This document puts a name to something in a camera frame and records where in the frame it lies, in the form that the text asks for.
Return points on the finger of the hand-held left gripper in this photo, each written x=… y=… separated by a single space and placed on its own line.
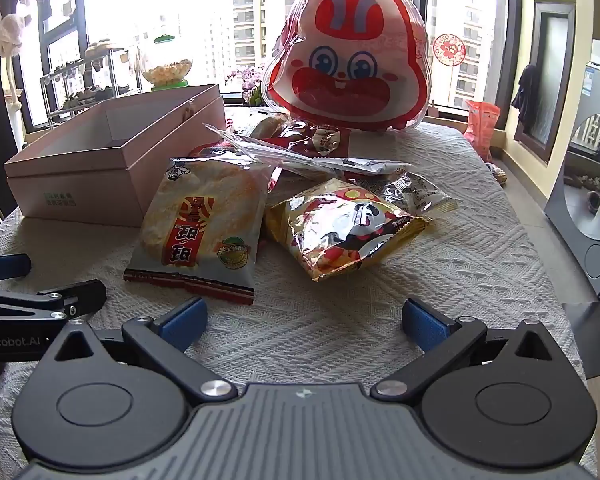
x=5 y=267
x=80 y=297

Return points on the golden panda snack packet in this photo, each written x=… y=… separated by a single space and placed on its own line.
x=330 y=240

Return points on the clear round cake packet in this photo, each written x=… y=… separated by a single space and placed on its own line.
x=265 y=127

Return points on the long clear silver packet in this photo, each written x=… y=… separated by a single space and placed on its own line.
x=330 y=162

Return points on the rabbit-shaped red white bag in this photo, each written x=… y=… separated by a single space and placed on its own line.
x=345 y=60

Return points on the green candy dispenser jar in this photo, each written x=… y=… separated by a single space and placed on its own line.
x=167 y=67

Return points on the orange plastic bag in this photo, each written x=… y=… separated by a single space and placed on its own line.
x=480 y=125

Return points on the purple potted flowers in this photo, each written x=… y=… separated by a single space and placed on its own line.
x=247 y=82

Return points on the dark framed panel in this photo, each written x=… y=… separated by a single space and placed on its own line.
x=570 y=85

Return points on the metal shoe rack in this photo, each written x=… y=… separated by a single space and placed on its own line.
x=90 y=85

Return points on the silver crinkled snack packet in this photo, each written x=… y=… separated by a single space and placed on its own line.
x=425 y=195

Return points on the dark hanging cloth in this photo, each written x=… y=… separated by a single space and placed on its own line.
x=525 y=95

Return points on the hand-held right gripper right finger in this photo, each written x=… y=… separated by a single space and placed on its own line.
x=425 y=325

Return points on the grey appliance round window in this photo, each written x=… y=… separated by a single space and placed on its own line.
x=595 y=240

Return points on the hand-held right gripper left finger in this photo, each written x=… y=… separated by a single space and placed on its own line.
x=185 y=322

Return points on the red round window decoration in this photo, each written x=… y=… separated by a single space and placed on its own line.
x=449 y=49

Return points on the rice cracker packet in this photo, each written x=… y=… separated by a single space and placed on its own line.
x=195 y=220

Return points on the pink cardboard box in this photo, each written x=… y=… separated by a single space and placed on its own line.
x=80 y=185

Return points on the white textured tablecloth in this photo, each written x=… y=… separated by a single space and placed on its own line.
x=330 y=320

